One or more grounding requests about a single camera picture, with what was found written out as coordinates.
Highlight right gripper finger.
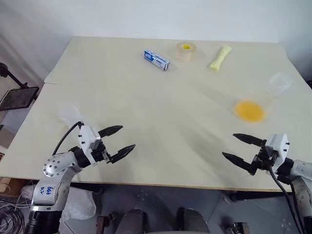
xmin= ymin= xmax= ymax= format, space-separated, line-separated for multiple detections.
xmin=221 ymin=151 xmax=256 ymax=173
xmin=233 ymin=133 xmax=268 ymax=148

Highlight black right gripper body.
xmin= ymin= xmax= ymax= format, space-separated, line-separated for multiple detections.
xmin=249 ymin=139 xmax=280 ymax=176

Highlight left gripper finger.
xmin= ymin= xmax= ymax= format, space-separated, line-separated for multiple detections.
xmin=107 ymin=144 xmax=136 ymax=164
xmin=98 ymin=125 xmax=123 ymax=138

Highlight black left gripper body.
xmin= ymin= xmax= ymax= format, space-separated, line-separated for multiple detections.
xmin=91 ymin=141 xmax=116 ymax=165

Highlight large clear cup, orange liquid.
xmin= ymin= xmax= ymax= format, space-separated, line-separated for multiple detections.
xmin=233 ymin=71 xmax=294 ymax=124

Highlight small clear plastic cup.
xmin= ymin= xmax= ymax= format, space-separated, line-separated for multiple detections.
xmin=58 ymin=103 xmax=82 ymax=128

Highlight clear plastic bag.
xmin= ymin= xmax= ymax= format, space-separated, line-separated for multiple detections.
xmin=59 ymin=189 xmax=97 ymax=224

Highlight dark rounded grey shape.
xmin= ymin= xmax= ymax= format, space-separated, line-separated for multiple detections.
xmin=114 ymin=208 xmax=151 ymax=234
xmin=176 ymin=207 xmax=211 ymax=234

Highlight blue and white carton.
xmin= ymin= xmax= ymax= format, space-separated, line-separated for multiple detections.
xmin=142 ymin=49 xmax=171 ymax=72

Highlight pale yellow wrapped packet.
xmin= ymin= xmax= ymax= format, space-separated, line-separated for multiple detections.
xmin=209 ymin=44 xmax=233 ymax=72

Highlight black flat screen panel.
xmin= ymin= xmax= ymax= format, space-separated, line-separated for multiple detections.
xmin=0 ymin=86 xmax=40 ymax=113

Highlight clear tape roll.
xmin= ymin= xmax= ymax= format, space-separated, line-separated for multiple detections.
xmin=175 ymin=41 xmax=198 ymax=62

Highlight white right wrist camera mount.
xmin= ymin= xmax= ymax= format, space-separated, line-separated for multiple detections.
xmin=264 ymin=133 xmax=291 ymax=172

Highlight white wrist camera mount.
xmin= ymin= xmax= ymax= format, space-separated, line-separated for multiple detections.
xmin=264 ymin=133 xmax=291 ymax=172
xmin=78 ymin=125 xmax=102 ymax=167

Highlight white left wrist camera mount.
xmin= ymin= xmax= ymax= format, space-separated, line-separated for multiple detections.
xmin=78 ymin=125 xmax=102 ymax=167

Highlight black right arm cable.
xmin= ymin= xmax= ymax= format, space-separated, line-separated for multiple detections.
xmin=268 ymin=167 xmax=307 ymax=234

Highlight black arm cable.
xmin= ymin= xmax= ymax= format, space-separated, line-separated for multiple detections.
xmin=51 ymin=121 xmax=85 ymax=157
xmin=268 ymin=167 xmax=307 ymax=234

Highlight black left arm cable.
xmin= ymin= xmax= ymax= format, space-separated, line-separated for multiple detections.
xmin=51 ymin=121 xmax=85 ymax=157

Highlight grey cable bundle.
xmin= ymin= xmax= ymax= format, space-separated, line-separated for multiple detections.
xmin=0 ymin=185 xmax=33 ymax=234

